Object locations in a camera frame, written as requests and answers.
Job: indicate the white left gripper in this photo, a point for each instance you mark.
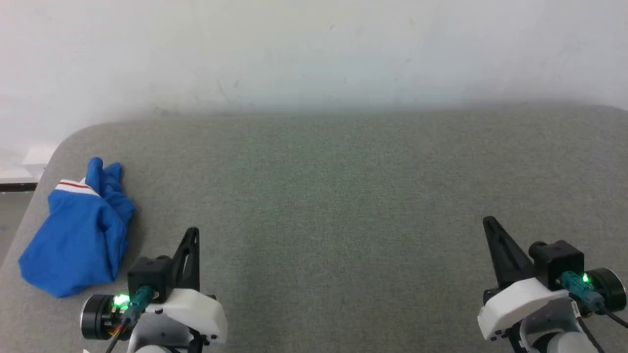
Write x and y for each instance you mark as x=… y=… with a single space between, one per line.
x=196 y=314

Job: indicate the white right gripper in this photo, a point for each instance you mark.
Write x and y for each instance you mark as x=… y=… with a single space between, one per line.
x=520 y=304

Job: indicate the blue white red-striped shirt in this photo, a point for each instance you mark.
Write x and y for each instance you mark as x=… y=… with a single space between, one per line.
x=78 y=235

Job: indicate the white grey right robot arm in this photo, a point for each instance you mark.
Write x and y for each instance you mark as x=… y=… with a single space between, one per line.
x=554 y=328

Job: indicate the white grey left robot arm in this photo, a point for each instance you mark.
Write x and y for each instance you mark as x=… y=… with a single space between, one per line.
x=159 y=333

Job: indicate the grey-green fabric sofa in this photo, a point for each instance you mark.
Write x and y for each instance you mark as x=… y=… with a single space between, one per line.
x=324 y=206

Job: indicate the black baseboard strip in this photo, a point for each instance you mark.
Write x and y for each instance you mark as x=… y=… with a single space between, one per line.
x=17 y=187

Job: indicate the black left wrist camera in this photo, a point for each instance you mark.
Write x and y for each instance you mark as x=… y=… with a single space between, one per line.
x=147 y=277

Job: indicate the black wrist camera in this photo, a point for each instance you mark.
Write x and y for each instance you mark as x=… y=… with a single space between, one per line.
x=559 y=260
x=147 y=277

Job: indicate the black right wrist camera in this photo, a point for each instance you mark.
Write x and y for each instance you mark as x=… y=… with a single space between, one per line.
x=559 y=260

